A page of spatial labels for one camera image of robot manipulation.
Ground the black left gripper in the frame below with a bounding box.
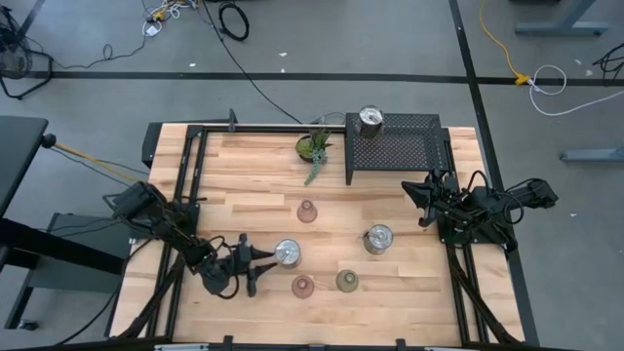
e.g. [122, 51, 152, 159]
[226, 232, 279, 298]

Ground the pink glass candlestick holder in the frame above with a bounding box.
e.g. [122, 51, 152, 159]
[291, 274, 316, 300]
[296, 199, 319, 224]

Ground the coiled black cable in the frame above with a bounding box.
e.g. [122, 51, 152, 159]
[217, 1, 251, 42]

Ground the black aluminium table frame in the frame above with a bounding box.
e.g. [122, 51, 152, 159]
[109, 121, 540, 351]

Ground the yellow and black cable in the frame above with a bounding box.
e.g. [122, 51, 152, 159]
[52, 140, 147, 185]

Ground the white floor cable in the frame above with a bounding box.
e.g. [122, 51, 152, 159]
[527, 64, 624, 118]

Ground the black desk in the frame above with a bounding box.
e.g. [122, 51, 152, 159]
[0, 115, 127, 332]

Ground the grey table foot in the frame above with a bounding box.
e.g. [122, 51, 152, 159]
[514, 0, 610, 37]
[560, 147, 624, 164]

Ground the potted succulent plant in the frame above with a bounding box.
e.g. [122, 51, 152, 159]
[294, 127, 335, 187]

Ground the yellow extension cable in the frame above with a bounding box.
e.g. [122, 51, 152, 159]
[479, 0, 531, 87]

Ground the long black floor cable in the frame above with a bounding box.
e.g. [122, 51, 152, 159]
[200, 0, 304, 126]

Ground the candle tin with orange label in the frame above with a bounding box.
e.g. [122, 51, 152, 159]
[274, 238, 302, 270]

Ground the black cable bundle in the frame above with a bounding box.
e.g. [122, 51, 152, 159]
[592, 41, 624, 87]

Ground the black floor fan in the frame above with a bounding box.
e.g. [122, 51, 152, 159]
[0, 4, 55, 101]

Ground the black perforated metal shelf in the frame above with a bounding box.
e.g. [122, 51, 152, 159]
[344, 112, 452, 186]

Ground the silver candle tin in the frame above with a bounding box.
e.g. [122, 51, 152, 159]
[357, 104, 385, 140]

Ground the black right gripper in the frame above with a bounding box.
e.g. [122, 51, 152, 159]
[401, 170, 472, 228]

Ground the candle tin with brown tag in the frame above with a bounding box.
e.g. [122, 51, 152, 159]
[362, 223, 395, 255]

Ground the green glass candlestick holder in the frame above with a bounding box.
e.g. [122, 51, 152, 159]
[334, 269, 360, 294]

